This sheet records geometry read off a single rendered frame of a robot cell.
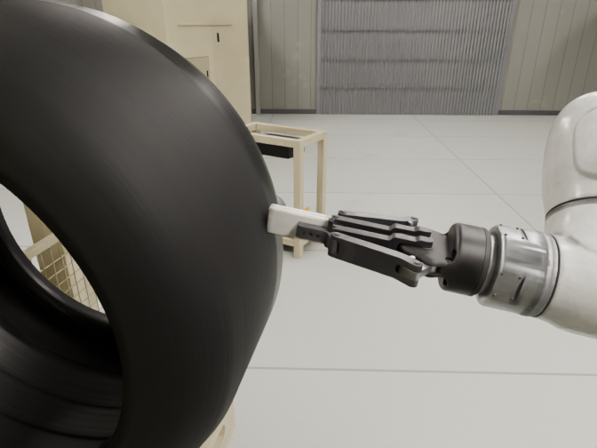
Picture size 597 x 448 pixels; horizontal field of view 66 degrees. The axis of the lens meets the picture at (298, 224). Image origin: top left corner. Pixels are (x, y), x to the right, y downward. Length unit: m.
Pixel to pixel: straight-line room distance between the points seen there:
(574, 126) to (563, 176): 0.06
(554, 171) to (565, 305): 0.16
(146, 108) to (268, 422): 1.68
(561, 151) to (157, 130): 0.44
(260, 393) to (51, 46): 1.81
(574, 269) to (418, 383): 1.72
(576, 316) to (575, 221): 0.10
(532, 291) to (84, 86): 0.44
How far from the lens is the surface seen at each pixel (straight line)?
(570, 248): 0.52
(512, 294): 0.51
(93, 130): 0.39
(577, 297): 0.51
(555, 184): 0.59
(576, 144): 0.59
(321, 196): 3.19
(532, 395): 2.30
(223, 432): 0.84
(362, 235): 0.49
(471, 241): 0.49
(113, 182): 0.38
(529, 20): 8.87
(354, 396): 2.09
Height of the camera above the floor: 1.44
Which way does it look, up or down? 24 degrees down
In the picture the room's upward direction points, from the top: straight up
